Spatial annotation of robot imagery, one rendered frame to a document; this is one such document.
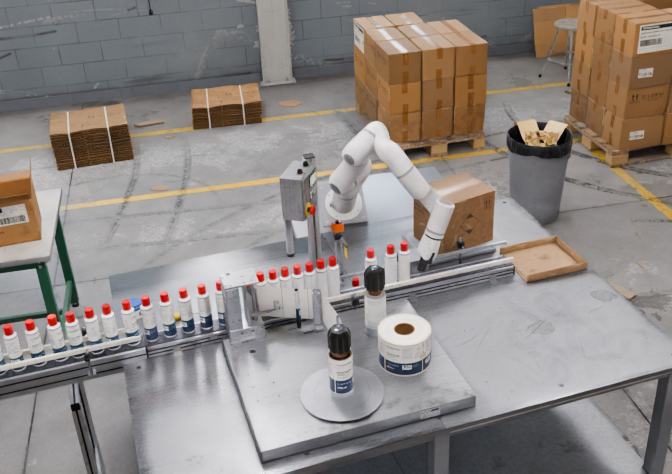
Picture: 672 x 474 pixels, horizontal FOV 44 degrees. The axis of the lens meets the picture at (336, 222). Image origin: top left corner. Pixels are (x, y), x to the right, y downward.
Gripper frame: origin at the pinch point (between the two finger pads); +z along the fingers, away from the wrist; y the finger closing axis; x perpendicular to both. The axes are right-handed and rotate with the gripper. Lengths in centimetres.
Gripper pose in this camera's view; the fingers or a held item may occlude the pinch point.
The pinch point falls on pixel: (422, 266)
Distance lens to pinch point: 370.9
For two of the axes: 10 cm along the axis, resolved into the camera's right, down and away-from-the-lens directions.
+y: 3.1, 4.5, -8.4
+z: -2.8, 8.9, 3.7
